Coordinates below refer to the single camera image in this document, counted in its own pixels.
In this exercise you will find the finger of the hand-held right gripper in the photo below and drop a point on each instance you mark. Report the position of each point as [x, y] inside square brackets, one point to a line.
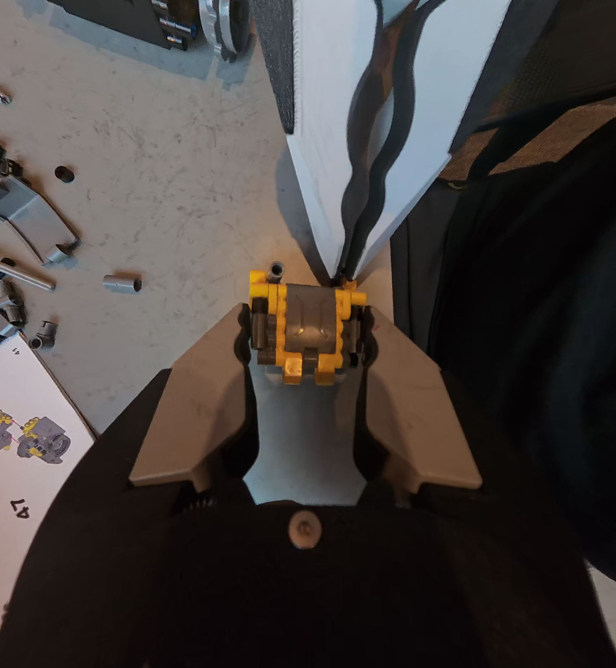
[433, 104]
[323, 130]

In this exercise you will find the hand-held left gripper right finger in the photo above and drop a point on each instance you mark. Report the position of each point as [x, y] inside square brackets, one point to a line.
[417, 417]

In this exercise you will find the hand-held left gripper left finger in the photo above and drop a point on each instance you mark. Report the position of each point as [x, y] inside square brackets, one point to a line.
[198, 417]

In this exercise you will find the small yellow grey brick assembly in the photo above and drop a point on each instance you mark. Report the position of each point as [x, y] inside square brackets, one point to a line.
[308, 323]

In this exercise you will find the pile of building bricks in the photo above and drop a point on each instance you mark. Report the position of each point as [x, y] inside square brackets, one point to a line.
[5, 305]

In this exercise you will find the grey desk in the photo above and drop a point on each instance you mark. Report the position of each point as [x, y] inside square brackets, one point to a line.
[172, 156]

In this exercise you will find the yellow black brick vehicle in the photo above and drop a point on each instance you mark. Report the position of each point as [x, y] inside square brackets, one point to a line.
[130, 21]

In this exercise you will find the small grey tube brick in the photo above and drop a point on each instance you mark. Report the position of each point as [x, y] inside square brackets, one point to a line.
[120, 283]

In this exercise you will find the person's dark sweater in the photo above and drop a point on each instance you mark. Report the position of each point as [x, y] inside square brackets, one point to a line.
[548, 313]

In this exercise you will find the small grey connector brick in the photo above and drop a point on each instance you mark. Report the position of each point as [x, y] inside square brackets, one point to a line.
[44, 334]

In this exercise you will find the open instruction booklet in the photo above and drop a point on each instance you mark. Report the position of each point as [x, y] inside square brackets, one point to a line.
[15, 469]

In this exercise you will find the small black bushing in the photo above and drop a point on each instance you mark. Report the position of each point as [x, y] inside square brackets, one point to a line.
[64, 174]

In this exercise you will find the grey curved panel piece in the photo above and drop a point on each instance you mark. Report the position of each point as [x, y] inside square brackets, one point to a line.
[31, 214]

